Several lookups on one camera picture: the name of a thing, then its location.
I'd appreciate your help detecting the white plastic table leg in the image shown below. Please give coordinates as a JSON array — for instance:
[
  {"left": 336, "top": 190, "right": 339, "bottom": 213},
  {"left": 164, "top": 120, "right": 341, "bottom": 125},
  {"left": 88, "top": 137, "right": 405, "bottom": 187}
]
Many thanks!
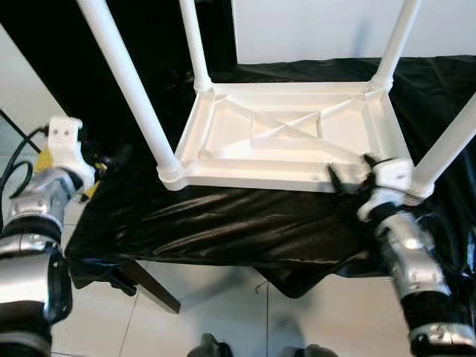
[
  {"left": 77, "top": 0, "right": 185, "bottom": 190},
  {"left": 368, "top": 0, "right": 423, "bottom": 94},
  {"left": 177, "top": 0, "right": 216, "bottom": 94},
  {"left": 408, "top": 95, "right": 476, "bottom": 202}
]

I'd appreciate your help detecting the white plastic table top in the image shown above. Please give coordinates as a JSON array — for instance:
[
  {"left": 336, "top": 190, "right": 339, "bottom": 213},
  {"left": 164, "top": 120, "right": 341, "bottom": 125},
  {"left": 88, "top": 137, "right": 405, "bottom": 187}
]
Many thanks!
[{"left": 158, "top": 80, "right": 436, "bottom": 202}]

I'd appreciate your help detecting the yellow cardboard box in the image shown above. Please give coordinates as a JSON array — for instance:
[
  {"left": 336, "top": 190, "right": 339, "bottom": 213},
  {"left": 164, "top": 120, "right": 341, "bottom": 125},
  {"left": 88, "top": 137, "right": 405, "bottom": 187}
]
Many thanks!
[{"left": 33, "top": 145, "right": 109, "bottom": 203}]

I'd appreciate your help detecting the black glossy tablecloth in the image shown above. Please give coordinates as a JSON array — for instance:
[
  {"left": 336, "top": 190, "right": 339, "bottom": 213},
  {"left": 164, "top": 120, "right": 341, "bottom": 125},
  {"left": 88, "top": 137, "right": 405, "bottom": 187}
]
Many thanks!
[{"left": 65, "top": 56, "right": 476, "bottom": 298}]

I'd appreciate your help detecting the brown wooden table leg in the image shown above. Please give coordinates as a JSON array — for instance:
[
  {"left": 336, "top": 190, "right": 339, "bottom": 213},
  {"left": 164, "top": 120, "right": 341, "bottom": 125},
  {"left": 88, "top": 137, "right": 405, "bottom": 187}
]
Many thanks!
[{"left": 112, "top": 260, "right": 181, "bottom": 313}]

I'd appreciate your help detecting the grey right robot foot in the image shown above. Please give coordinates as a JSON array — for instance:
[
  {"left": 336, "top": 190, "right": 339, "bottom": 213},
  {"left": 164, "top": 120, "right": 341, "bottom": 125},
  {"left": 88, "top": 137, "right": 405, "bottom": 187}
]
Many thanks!
[{"left": 279, "top": 344, "right": 339, "bottom": 357}]

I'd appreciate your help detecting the grey robot foot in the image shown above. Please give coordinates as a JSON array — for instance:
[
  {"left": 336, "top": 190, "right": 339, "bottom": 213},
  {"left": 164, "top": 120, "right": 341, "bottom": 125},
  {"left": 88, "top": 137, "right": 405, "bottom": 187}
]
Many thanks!
[
  {"left": 279, "top": 344, "right": 339, "bottom": 357},
  {"left": 186, "top": 333, "right": 233, "bottom": 357}
]

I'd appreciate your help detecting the grey left robot foot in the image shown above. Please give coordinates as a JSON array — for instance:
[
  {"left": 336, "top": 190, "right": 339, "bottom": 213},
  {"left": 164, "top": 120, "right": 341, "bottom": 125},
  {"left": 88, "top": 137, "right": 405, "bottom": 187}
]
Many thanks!
[{"left": 186, "top": 333, "right": 233, "bottom": 357}]

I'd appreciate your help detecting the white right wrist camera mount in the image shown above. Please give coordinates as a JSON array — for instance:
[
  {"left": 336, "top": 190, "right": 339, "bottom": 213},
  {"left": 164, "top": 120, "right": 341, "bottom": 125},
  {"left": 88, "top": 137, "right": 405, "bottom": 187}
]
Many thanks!
[{"left": 357, "top": 158, "right": 415, "bottom": 222}]

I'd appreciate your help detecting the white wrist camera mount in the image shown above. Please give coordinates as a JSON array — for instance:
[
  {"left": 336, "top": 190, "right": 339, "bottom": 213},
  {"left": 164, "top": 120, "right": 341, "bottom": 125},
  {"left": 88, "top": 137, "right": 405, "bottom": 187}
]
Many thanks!
[
  {"left": 46, "top": 118, "right": 96, "bottom": 190},
  {"left": 357, "top": 158, "right": 415, "bottom": 222}
]

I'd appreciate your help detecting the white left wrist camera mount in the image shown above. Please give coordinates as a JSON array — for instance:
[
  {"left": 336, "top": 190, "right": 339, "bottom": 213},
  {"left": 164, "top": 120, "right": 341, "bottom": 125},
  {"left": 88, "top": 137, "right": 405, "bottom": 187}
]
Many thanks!
[{"left": 46, "top": 118, "right": 96, "bottom": 190}]

